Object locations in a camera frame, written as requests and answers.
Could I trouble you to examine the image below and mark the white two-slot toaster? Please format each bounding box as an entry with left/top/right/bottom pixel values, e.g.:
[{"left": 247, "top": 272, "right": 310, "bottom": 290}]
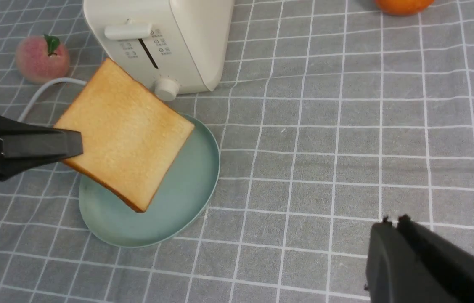
[{"left": 82, "top": 0, "right": 235, "bottom": 101}]

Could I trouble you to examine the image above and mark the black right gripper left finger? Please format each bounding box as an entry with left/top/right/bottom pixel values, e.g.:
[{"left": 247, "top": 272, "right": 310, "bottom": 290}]
[{"left": 0, "top": 115, "right": 83, "bottom": 181}]

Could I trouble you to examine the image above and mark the white power cable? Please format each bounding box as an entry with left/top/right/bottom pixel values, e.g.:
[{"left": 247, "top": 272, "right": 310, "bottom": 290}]
[{"left": 17, "top": 77, "right": 87, "bottom": 122}]

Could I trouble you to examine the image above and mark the orange persimmon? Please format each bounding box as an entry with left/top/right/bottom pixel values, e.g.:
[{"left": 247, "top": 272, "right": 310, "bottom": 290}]
[{"left": 374, "top": 0, "right": 435, "bottom": 16}]

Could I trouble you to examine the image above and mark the toast slice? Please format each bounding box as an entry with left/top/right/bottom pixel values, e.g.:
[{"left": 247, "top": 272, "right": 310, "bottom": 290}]
[{"left": 54, "top": 58, "right": 194, "bottom": 213}]

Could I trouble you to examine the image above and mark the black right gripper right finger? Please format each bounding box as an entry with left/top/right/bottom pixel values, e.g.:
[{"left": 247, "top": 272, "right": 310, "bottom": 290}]
[{"left": 364, "top": 215, "right": 474, "bottom": 303}]

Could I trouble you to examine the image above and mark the pink peach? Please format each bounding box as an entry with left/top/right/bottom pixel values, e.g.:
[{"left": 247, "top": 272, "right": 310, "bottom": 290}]
[{"left": 14, "top": 34, "right": 70, "bottom": 85}]

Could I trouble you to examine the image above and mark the light green round plate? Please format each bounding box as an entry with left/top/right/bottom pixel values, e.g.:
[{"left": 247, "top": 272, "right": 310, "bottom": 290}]
[{"left": 79, "top": 114, "right": 221, "bottom": 248}]

